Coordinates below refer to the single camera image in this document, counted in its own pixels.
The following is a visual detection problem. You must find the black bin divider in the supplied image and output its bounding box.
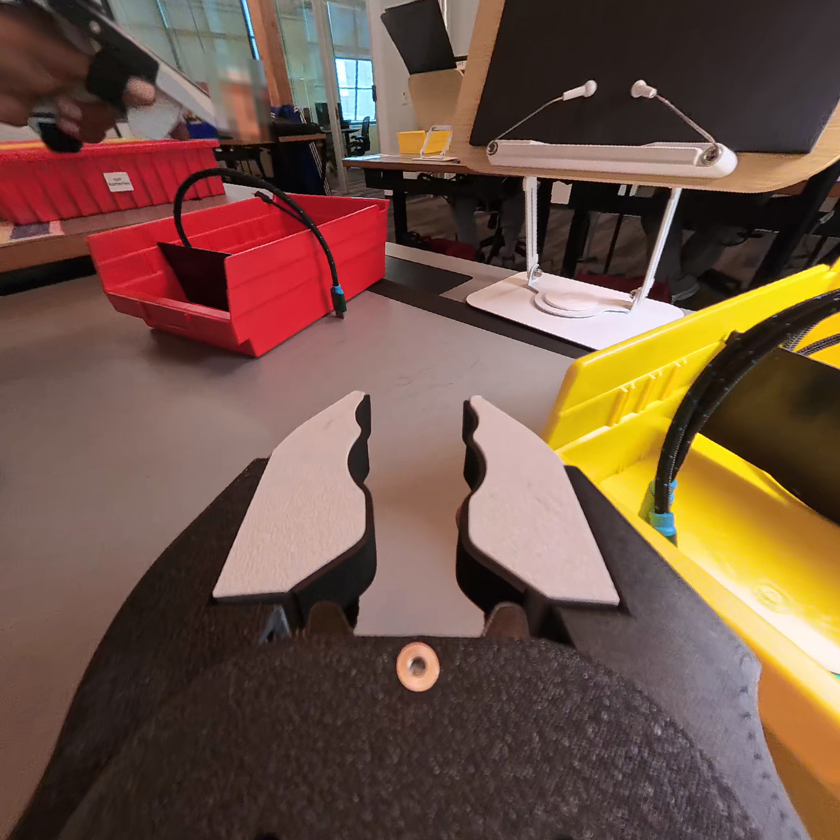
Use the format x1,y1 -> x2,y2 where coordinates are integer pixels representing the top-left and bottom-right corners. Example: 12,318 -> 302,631
699,348 -> 840,526
157,241 -> 232,312

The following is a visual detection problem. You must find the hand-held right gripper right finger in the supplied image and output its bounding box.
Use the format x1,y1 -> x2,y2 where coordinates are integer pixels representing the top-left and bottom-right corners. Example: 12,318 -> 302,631
456,395 -> 621,608

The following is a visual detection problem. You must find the red plastic bin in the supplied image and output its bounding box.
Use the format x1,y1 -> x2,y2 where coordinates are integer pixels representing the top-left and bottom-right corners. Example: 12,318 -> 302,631
0,138 -> 226,226
87,192 -> 390,358

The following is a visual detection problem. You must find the wooden office desk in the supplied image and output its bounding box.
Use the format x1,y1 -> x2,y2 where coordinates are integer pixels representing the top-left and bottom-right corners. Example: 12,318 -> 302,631
341,151 -> 840,277

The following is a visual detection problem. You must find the person's left hand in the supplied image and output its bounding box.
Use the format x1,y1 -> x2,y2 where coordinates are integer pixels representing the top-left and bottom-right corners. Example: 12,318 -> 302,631
0,5 -> 158,145

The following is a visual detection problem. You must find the thin black braided hdmi cable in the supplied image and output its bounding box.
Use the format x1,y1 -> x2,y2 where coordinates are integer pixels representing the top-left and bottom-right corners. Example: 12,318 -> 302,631
640,289 -> 840,526
646,292 -> 840,546

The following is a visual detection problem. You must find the thick black braided hdmi cable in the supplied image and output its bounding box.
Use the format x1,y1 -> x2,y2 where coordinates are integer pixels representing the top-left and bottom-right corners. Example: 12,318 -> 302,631
172,167 -> 347,320

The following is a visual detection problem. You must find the white board stand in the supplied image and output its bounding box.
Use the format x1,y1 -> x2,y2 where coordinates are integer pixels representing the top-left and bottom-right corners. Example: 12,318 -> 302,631
467,79 -> 739,352
420,125 -> 460,161

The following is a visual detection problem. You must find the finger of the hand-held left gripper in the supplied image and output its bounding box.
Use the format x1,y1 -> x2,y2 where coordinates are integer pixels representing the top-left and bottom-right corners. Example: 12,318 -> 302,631
126,61 -> 219,140

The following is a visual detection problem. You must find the wooden support post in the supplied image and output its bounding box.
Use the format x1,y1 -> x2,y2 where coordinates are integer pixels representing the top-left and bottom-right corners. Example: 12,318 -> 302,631
246,0 -> 294,109

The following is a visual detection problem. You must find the wooden edged table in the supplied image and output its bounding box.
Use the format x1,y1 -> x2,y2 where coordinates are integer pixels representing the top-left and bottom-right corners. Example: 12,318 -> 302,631
0,190 -> 231,273

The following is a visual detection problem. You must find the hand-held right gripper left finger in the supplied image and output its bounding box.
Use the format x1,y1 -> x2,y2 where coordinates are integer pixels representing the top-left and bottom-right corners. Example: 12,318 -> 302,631
211,391 -> 377,603

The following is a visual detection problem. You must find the yellow plastic bin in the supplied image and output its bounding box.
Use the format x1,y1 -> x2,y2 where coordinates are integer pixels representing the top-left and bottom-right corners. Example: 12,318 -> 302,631
397,129 -> 454,157
545,259 -> 840,840

